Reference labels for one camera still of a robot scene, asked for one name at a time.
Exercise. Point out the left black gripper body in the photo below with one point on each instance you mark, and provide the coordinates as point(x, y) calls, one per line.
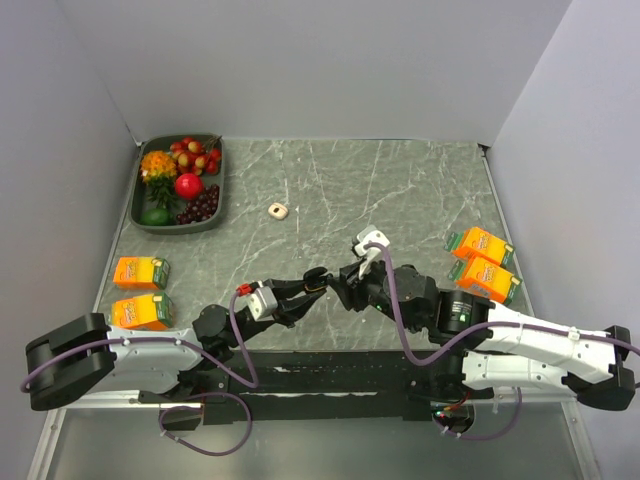
point(279, 315)

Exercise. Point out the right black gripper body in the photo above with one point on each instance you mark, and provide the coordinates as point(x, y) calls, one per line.
point(373, 291)

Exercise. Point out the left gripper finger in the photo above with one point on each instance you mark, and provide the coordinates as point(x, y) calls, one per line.
point(290, 311)
point(286, 289)

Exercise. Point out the black earbud charging case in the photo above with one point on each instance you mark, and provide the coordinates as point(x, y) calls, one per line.
point(316, 279)

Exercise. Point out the beige earbud charging case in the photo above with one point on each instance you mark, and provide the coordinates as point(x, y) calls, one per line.
point(278, 211)

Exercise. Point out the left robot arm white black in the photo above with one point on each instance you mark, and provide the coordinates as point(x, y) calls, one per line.
point(87, 355)

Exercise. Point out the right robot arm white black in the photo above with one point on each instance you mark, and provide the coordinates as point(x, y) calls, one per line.
point(475, 344)

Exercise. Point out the dark grape bunch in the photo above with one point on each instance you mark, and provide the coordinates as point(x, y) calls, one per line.
point(202, 207)

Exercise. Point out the orange juice box lower right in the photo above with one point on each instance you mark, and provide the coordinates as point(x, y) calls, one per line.
point(483, 278)

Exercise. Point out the orange juice box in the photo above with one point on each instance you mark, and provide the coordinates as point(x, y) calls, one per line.
point(144, 273)
point(477, 242)
point(483, 278)
point(153, 312)

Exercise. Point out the orange juice box upper right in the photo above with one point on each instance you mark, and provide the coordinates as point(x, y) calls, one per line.
point(477, 242)

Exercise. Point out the orange juice box lower left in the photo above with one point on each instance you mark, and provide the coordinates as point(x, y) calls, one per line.
point(153, 312)

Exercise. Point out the red apple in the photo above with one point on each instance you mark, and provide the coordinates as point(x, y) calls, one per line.
point(188, 186)

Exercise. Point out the green avocado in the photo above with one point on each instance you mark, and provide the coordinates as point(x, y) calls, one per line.
point(156, 217)

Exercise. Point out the dark grey fruit tray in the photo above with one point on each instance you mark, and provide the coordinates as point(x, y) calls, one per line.
point(160, 192)

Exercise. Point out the orange juice box upper left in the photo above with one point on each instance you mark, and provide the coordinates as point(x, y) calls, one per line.
point(144, 273)

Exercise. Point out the red cherry bunch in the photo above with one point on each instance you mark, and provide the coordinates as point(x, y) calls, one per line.
point(197, 157)

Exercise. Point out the orange flower fruit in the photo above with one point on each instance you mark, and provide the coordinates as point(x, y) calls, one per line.
point(157, 164)

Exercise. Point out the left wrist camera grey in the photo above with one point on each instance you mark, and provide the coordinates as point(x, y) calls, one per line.
point(260, 299)

